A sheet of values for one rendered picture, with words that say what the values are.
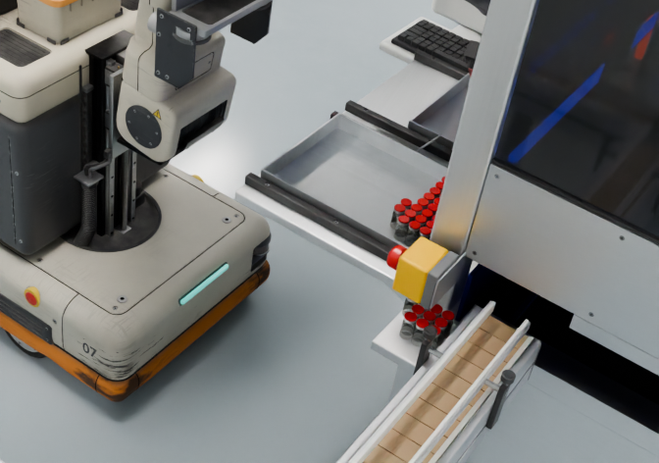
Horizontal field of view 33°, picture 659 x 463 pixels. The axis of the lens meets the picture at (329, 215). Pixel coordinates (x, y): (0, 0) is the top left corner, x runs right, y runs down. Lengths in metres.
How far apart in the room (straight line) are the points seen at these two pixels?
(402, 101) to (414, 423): 0.92
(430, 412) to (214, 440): 1.18
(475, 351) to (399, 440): 0.23
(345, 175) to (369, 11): 2.45
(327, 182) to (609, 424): 0.68
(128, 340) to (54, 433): 0.31
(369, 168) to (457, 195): 0.45
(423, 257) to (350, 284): 1.46
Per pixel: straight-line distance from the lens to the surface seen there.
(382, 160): 2.17
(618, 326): 1.72
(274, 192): 2.02
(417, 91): 2.40
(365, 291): 3.17
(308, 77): 4.03
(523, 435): 1.95
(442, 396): 1.67
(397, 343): 1.80
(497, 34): 1.57
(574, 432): 1.90
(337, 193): 2.06
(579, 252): 1.68
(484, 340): 1.77
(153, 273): 2.74
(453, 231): 1.76
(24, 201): 2.64
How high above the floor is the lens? 2.15
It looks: 39 degrees down
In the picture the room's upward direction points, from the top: 10 degrees clockwise
